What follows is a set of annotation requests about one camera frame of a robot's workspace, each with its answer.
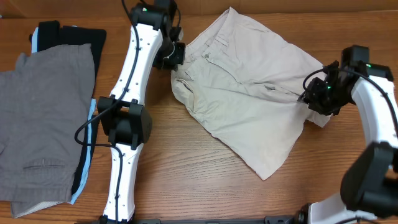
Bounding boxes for beige shorts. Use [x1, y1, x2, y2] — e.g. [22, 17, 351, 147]
[171, 8, 329, 180]

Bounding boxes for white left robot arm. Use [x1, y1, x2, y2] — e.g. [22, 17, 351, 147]
[97, 0, 185, 223]

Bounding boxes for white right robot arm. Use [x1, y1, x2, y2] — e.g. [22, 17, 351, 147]
[297, 61, 397, 223]

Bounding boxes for black folded garment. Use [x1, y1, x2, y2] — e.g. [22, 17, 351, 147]
[29, 20, 108, 195]

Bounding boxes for grey folded shorts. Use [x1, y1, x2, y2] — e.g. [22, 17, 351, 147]
[1, 44, 95, 217]

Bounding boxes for light blue folded garment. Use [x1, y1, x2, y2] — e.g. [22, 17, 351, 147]
[31, 27, 97, 205]

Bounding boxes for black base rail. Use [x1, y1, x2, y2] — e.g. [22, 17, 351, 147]
[74, 215, 299, 224]

